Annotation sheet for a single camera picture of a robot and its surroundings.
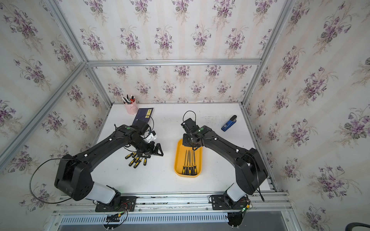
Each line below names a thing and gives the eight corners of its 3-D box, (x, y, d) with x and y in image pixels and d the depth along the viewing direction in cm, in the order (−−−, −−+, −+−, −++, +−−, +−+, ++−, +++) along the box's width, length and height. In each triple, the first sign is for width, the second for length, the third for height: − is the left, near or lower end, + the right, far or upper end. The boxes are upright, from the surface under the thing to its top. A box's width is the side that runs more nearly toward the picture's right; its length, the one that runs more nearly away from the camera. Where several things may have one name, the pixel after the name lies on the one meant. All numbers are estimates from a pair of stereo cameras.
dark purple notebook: (133, 125, 108) (132, 123, 106) (138, 109, 119) (137, 107, 117) (149, 125, 108) (149, 123, 106) (153, 109, 119) (152, 108, 117)
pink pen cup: (125, 114, 115) (119, 104, 106) (127, 107, 121) (123, 96, 111) (137, 115, 115) (133, 104, 106) (139, 107, 121) (135, 96, 111)
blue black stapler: (221, 130, 105) (223, 125, 101) (232, 118, 113) (234, 114, 108) (226, 133, 104) (227, 128, 99) (237, 121, 111) (239, 117, 107)
